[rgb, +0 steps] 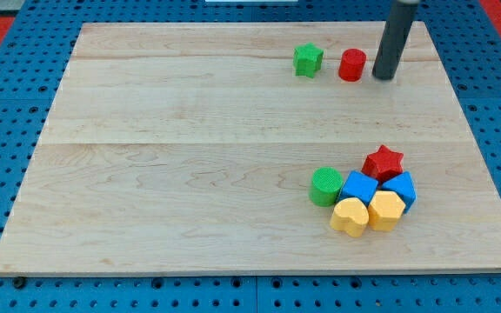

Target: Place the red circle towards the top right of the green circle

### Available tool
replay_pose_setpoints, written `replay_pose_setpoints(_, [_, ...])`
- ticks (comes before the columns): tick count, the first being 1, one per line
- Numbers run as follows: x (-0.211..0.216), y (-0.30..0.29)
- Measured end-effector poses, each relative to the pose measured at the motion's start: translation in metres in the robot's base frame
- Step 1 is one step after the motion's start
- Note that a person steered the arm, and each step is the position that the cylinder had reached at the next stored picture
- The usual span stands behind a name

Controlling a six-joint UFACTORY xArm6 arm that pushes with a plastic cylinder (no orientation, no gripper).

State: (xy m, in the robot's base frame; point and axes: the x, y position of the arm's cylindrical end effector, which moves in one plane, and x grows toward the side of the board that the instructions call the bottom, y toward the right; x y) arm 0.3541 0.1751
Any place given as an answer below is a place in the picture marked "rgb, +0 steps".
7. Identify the green cylinder block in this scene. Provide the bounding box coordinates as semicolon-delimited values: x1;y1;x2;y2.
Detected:
309;167;343;207

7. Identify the blue cube block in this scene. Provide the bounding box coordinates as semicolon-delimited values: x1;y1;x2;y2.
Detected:
337;170;378;206

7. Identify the green star block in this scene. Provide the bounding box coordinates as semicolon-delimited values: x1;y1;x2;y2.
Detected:
293;43;324;78

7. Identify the yellow heart block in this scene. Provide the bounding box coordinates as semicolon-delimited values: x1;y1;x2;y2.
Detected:
330;197;369;237

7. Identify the red star block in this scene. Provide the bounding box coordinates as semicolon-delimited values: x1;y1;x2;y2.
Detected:
361;145;404;184

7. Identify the red cylinder block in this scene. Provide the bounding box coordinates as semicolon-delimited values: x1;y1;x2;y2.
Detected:
338;48;367;82

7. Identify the yellow hexagon block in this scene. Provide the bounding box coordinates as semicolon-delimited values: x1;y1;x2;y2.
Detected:
367;190;405;232

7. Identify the blue pentagon block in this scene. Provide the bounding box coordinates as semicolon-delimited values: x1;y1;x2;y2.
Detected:
381;171;417;214

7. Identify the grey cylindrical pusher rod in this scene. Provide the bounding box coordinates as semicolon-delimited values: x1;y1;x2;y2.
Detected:
372;0;420;81

